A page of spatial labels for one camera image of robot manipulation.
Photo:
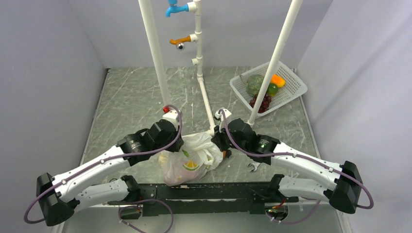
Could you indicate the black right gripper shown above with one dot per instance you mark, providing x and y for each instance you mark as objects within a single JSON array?
[{"x": 218, "y": 138}]

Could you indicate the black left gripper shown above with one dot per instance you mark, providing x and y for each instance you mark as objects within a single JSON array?
[{"x": 177, "y": 146}]

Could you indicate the white printed plastic bag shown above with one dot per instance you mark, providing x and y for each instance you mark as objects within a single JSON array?
[{"x": 197, "y": 156}]

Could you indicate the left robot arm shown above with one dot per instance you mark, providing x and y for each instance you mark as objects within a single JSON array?
[{"x": 62, "y": 195}]

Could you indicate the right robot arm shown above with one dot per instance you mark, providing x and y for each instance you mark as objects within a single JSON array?
[{"x": 338, "y": 184}]

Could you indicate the purple fake grapes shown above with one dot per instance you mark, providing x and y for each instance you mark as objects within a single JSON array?
[{"x": 264, "y": 106}]

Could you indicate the green fake melon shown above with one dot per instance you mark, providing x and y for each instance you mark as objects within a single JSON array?
[{"x": 253, "y": 84}]

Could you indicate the green fake lime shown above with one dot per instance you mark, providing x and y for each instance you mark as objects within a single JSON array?
[{"x": 272, "y": 89}]

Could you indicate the orange fake fruit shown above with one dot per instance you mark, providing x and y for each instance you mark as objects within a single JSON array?
[{"x": 278, "y": 81}]

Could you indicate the orange hex key set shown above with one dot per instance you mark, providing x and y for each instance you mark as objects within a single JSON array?
[{"x": 227, "y": 154}]

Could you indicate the silver wrench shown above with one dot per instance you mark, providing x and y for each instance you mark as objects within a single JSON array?
[{"x": 253, "y": 166}]

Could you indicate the silver metal ball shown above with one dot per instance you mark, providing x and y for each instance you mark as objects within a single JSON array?
[{"x": 180, "y": 46}]

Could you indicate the orange tap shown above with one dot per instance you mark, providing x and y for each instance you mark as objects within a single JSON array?
[{"x": 180, "y": 40}]

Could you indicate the blue tap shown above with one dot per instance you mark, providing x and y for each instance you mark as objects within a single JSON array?
[{"x": 174, "y": 8}]

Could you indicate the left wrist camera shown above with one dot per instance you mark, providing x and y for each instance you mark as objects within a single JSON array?
[{"x": 171, "y": 115}]

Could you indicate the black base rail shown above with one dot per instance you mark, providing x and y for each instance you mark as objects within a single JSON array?
[{"x": 205, "y": 198}]

